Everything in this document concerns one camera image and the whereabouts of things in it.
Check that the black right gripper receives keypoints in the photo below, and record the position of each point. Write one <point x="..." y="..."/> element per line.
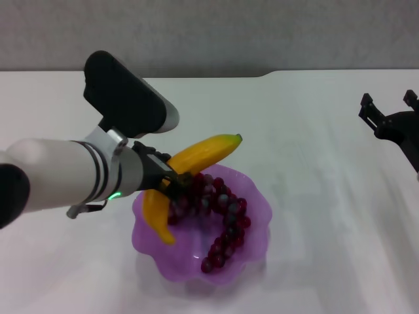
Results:
<point x="399" y="124"/>

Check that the dark red grape bunch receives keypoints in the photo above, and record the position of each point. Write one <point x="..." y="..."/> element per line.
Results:
<point x="229" y="209"/>

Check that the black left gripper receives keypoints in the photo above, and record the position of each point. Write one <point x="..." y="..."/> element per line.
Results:
<point x="154" y="170"/>

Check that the purple wavy plastic bowl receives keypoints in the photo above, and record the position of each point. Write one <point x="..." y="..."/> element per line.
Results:
<point x="183" y="261"/>

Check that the yellow toy banana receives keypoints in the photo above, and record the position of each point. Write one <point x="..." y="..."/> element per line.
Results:
<point x="206" y="150"/>

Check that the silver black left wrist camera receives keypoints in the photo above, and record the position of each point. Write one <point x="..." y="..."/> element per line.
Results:
<point x="124" y="98"/>

